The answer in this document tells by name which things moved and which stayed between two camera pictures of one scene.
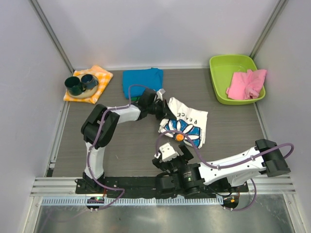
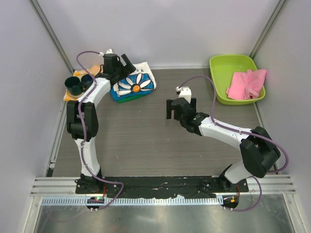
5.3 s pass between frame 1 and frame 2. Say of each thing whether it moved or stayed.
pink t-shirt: stayed
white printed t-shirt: moved
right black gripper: moved
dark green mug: stayed
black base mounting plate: stayed
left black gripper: moved
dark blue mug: stayed
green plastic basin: stayed
